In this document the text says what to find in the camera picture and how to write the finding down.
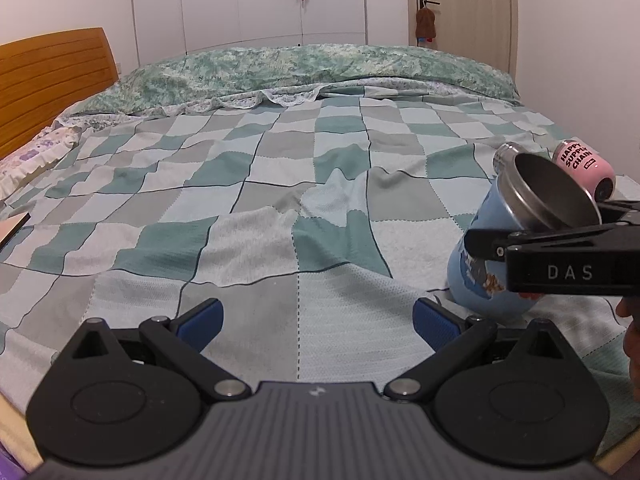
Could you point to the purple floral pillow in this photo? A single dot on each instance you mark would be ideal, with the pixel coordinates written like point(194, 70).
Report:
point(35, 152)

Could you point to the person's right forearm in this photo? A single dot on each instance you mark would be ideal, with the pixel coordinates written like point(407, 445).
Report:
point(633, 360)

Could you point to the person's right hand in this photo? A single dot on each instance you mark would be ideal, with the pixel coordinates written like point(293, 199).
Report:
point(629, 307)

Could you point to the green checkered blanket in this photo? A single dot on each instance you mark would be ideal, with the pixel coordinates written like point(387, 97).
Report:
point(280, 200)

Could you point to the light blue steel cup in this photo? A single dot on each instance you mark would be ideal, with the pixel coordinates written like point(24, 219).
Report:
point(480, 280)

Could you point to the wooden headboard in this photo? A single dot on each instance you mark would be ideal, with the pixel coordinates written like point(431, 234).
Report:
point(45, 80)

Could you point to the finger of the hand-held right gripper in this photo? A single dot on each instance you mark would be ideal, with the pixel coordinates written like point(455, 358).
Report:
point(622, 212)
point(520, 241)

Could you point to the pink drink can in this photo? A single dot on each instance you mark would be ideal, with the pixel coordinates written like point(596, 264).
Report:
point(582, 162)

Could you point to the beige door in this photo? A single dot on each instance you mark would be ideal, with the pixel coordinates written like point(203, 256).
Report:
point(465, 0)

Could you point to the green floral quilt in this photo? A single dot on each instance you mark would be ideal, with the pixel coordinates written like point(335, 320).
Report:
point(310, 67)

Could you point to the wooden bed frame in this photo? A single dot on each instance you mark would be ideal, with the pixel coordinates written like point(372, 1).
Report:
point(15, 430)

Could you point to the brown bag on door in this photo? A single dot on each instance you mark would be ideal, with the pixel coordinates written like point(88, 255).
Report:
point(426, 24)

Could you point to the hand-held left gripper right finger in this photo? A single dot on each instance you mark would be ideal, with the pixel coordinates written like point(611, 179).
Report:
point(431, 321)

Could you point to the flat book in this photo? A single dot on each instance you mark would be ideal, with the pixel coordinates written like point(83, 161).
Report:
point(12, 230)

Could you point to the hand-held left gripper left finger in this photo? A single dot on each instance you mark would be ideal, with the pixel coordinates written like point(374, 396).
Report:
point(206, 317)

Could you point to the white wardrobe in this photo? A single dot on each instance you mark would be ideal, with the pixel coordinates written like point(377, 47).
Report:
point(250, 2)

